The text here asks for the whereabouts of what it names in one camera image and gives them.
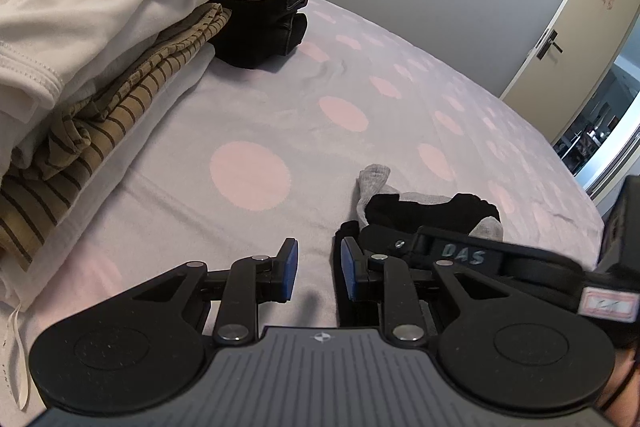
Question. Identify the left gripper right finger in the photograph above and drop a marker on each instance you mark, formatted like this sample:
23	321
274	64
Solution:
494	348

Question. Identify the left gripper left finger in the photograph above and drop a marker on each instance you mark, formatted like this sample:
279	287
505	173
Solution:
149	344

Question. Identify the grey black sock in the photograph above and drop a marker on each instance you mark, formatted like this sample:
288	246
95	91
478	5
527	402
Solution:
378	203

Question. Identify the olive striped folded garment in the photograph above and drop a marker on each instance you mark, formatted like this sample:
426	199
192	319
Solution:
80	136

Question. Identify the pink dotted bed sheet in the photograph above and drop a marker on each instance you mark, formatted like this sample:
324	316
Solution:
228	162

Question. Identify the beige door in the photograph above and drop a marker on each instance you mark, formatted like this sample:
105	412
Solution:
550	93

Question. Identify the black folded trousers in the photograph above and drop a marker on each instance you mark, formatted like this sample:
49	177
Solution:
258	30

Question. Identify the white folded garment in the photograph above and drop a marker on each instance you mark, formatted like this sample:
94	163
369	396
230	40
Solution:
50	48

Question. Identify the black door handle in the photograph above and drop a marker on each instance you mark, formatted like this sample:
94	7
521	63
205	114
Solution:
549	42

